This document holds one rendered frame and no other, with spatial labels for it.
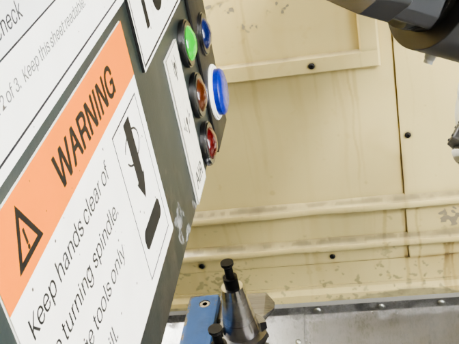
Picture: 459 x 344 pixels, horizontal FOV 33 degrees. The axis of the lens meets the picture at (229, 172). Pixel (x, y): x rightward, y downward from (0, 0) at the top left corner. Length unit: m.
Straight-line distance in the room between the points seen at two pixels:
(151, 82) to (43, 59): 0.13
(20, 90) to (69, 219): 0.05
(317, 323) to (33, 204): 1.32
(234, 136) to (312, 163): 0.14
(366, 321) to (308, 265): 0.15
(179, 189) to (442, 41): 0.23
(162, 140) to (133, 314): 0.10
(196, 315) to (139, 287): 0.68
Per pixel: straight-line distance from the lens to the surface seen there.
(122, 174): 0.31
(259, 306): 1.01
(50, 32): 0.26
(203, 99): 0.45
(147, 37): 0.37
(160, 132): 0.38
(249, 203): 1.40
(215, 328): 0.82
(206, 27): 0.49
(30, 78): 0.24
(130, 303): 0.31
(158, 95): 0.38
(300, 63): 1.25
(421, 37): 0.56
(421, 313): 1.53
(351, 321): 1.53
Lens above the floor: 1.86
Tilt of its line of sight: 30 degrees down
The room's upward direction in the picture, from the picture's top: 12 degrees counter-clockwise
